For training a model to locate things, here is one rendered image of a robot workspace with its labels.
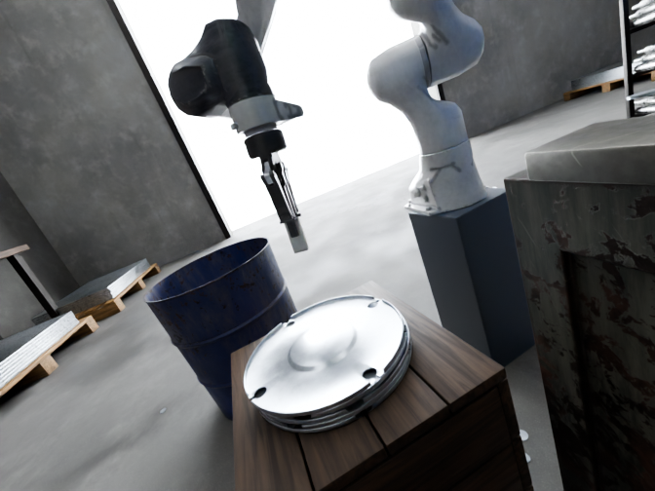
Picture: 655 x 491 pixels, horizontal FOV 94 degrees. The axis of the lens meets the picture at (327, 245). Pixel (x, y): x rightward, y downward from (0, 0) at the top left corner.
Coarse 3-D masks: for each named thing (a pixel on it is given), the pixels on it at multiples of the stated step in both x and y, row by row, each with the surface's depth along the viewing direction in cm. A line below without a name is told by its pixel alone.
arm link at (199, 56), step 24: (216, 24) 49; (240, 24) 50; (216, 48) 50; (240, 48) 49; (192, 72) 51; (216, 72) 51; (240, 72) 50; (264, 72) 53; (192, 96) 52; (216, 96) 52; (240, 96) 51
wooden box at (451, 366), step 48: (432, 336) 51; (240, 384) 58; (432, 384) 42; (480, 384) 40; (240, 432) 47; (288, 432) 44; (336, 432) 41; (384, 432) 38; (432, 432) 39; (480, 432) 42; (240, 480) 40; (288, 480) 37; (336, 480) 35; (384, 480) 38; (432, 480) 40; (480, 480) 43; (528, 480) 47
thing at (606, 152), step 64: (640, 128) 17; (512, 192) 25; (576, 192) 20; (640, 192) 16; (576, 256) 22; (640, 256) 18; (576, 320) 24; (640, 320) 20; (576, 384) 27; (640, 384) 22; (576, 448) 31; (640, 448) 24
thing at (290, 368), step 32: (320, 320) 62; (352, 320) 58; (384, 320) 54; (256, 352) 59; (288, 352) 56; (320, 352) 51; (352, 352) 49; (384, 352) 46; (256, 384) 50; (288, 384) 48; (320, 384) 45; (352, 384) 43; (288, 416) 42
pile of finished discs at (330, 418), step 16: (400, 352) 46; (400, 368) 45; (384, 384) 42; (352, 400) 41; (368, 400) 42; (272, 416) 44; (304, 416) 43; (320, 416) 42; (336, 416) 41; (352, 416) 42; (304, 432) 42
